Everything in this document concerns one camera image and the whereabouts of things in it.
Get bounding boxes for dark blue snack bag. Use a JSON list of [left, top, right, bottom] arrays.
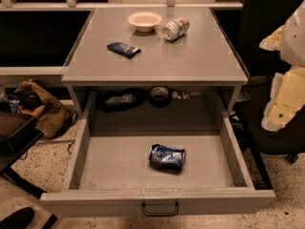
[[107, 42, 141, 58]]

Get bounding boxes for dark table at left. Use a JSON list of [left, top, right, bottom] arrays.
[[0, 112, 44, 198]]

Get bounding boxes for black tape roll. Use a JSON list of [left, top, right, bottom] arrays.
[[150, 87, 170, 108]]

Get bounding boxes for black and grey pouch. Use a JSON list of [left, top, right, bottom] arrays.
[[96, 88, 145, 113]]

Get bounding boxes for crumpled silver wrapper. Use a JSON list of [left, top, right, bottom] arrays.
[[172, 91, 199, 100]]

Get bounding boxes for crushed blue pepsi can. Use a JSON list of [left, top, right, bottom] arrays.
[[149, 144, 186, 171]]

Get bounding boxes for black drawer handle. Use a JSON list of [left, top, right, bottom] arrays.
[[141, 202, 179, 217]]

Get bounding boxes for white bowl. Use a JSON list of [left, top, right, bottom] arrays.
[[128, 11, 162, 32]]

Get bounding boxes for black shoe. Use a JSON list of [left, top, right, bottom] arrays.
[[0, 207, 34, 229]]

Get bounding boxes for grey counter cabinet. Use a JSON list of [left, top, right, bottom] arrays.
[[62, 7, 248, 114]]

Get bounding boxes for black office chair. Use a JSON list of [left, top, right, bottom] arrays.
[[234, 0, 305, 163]]

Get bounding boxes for white can lying sideways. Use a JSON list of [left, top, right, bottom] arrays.
[[162, 17, 190, 41]]

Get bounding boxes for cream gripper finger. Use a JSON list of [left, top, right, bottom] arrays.
[[259, 26, 283, 51], [261, 66, 305, 132]]

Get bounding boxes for brown bag on floor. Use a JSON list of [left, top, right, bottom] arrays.
[[13, 79, 76, 138]]

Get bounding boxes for open grey top drawer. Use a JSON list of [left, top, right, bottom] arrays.
[[39, 91, 276, 219]]

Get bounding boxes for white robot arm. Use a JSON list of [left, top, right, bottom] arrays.
[[259, 1, 305, 132]]

